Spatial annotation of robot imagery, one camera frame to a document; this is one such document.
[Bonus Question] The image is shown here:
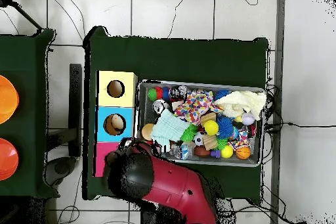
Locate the blue spiky ball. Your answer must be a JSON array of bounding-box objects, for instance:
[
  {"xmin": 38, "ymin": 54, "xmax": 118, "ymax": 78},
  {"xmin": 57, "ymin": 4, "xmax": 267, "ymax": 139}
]
[
  {"xmin": 214, "ymin": 89, "xmax": 232, "ymax": 101},
  {"xmin": 217, "ymin": 116, "xmax": 236, "ymax": 140}
]

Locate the orange toy basketball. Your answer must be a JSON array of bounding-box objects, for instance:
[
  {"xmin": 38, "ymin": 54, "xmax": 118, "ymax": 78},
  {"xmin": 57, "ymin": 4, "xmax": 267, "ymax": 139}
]
[{"xmin": 234, "ymin": 146, "xmax": 251, "ymax": 160}]

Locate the shallow clear mesh bin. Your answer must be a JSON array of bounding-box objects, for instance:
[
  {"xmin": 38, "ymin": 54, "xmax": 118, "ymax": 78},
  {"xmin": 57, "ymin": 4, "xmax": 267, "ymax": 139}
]
[{"xmin": 133, "ymin": 80, "xmax": 265, "ymax": 168}]

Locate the black cable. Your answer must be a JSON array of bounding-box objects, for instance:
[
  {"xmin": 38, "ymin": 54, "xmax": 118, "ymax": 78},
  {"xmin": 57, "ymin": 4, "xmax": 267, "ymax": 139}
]
[
  {"xmin": 167, "ymin": 0, "xmax": 191, "ymax": 39},
  {"xmin": 264, "ymin": 120, "xmax": 336, "ymax": 131}
]

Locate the large yellow ball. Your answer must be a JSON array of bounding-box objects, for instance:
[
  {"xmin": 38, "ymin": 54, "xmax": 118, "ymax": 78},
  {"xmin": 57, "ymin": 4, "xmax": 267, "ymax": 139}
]
[{"xmin": 203, "ymin": 120, "xmax": 220, "ymax": 136}]

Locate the colourful polka dot cloth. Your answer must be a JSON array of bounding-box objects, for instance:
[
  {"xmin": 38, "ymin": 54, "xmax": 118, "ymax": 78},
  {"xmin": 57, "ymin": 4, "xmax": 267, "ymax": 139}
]
[{"xmin": 174, "ymin": 90, "xmax": 224, "ymax": 125}]

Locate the crushed silver can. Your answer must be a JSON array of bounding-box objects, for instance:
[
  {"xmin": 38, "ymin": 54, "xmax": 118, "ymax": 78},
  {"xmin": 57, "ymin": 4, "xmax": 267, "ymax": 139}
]
[{"xmin": 152, "ymin": 99, "xmax": 168, "ymax": 115}]

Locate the orange bowl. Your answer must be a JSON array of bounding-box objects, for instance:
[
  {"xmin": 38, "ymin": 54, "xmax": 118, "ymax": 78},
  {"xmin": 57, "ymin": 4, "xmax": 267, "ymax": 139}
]
[
  {"xmin": 0, "ymin": 74, "xmax": 20, "ymax": 125},
  {"xmin": 0, "ymin": 137, "xmax": 20, "ymax": 182}
]

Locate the crushed clear plastic bottle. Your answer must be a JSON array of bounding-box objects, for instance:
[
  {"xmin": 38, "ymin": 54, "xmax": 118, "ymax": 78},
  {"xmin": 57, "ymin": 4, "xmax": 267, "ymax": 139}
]
[{"xmin": 170, "ymin": 142, "xmax": 194, "ymax": 161}]

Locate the black stand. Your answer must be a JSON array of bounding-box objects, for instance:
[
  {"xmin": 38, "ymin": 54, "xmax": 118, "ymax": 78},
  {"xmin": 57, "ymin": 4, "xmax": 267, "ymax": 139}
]
[{"xmin": 68, "ymin": 63, "xmax": 84, "ymax": 158}]

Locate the wooden box with three holes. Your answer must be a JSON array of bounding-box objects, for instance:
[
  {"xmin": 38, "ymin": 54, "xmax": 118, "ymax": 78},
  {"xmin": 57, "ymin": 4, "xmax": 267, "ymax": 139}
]
[{"xmin": 94, "ymin": 70, "xmax": 138, "ymax": 179}]

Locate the mint green cloth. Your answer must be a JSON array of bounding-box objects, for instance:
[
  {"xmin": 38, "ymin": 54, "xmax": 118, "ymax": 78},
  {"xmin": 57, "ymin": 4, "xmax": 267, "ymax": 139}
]
[{"xmin": 151, "ymin": 109, "xmax": 192, "ymax": 148}]

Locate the dark green table cloth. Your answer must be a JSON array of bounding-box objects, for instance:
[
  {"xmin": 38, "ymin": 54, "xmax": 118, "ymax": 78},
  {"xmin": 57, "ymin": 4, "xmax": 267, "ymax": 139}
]
[
  {"xmin": 0, "ymin": 28, "xmax": 56, "ymax": 198},
  {"xmin": 83, "ymin": 26, "xmax": 270, "ymax": 204}
]

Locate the toy hamburger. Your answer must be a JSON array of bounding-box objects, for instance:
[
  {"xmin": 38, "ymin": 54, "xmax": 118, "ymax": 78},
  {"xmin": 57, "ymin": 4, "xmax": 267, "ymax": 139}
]
[{"xmin": 141, "ymin": 123, "xmax": 157, "ymax": 141}]

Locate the cream yellow cloth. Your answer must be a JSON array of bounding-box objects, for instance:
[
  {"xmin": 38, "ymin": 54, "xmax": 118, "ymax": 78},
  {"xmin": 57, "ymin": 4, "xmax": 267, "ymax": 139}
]
[{"xmin": 215, "ymin": 90, "xmax": 268, "ymax": 120}]

